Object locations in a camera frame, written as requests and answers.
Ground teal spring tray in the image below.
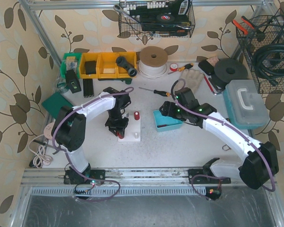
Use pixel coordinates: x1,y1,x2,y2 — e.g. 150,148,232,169
153,110,183,132

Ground silver wrench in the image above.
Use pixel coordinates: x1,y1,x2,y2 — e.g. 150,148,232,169
113,5,140,24

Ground black tape roll in basket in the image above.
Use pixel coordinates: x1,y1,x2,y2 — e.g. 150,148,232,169
156,13,175,24

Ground white peg base plate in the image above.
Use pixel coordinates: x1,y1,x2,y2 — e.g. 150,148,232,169
118,114,141,142

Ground green bin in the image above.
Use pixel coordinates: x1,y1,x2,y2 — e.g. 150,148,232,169
60,53,82,78

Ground green notebook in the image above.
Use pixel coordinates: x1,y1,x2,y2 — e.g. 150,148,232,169
42,92,73,119

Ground white cable spool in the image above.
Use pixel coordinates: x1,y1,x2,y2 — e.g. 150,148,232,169
138,46,168,79

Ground clear teal toolbox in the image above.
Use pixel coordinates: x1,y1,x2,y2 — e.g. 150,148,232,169
222,79,269,130

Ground wire basket top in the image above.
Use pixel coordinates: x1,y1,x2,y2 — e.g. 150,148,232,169
114,0,195,39

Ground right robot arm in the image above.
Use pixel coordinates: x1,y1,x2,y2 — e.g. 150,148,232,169
159,87,279,190

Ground long black screwdriver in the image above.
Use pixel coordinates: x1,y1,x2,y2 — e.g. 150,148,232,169
139,87,170,97

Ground yellow bin right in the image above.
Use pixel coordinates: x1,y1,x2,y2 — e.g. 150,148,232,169
115,52,137,79

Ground red large spring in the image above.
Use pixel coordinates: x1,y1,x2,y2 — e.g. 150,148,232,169
117,132,124,139
134,111,140,121

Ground black box in bin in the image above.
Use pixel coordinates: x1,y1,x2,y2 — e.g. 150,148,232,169
84,61,97,75

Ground black hose coil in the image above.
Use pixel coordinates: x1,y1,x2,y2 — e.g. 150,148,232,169
252,41,284,81

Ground glass jar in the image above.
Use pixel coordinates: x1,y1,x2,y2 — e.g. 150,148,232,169
55,78,69,94

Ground orange pliers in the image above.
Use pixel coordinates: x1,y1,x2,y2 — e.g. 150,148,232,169
231,16,256,35

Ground yellow bin middle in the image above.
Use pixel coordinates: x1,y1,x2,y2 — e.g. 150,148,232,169
97,52,119,79

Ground wire basket right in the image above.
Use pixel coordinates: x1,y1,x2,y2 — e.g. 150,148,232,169
232,14,284,94

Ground black box with sponge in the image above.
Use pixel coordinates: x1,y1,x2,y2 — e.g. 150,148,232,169
198,56,219,76

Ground black rail block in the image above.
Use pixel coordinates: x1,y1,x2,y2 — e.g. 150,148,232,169
83,79,94,98

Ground black meter device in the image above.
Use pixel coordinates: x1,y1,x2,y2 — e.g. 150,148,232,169
65,70,81,94

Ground yellow bin left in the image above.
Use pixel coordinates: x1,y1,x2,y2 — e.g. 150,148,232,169
79,52,99,79

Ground wire basket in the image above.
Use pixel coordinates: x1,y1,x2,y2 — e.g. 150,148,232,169
232,14,284,94
114,0,195,39

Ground yellow black screwdriver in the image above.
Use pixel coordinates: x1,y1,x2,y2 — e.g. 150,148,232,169
168,63,194,75

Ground red handled hex key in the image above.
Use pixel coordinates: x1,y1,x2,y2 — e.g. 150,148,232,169
203,73,224,96

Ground yellow bin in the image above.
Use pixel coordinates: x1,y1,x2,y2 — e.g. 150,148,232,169
97,52,119,79
79,52,99,79
115,52,137,79

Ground beige work glove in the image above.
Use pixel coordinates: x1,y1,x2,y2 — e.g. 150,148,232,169
174,69,204,93

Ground red white tape roll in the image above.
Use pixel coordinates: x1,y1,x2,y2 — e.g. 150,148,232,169
170,63,178,72

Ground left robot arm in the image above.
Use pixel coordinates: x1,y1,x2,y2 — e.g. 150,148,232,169
51,87,134,184

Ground black pipe fitting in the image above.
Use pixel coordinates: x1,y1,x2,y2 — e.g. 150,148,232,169
116,56,137,78

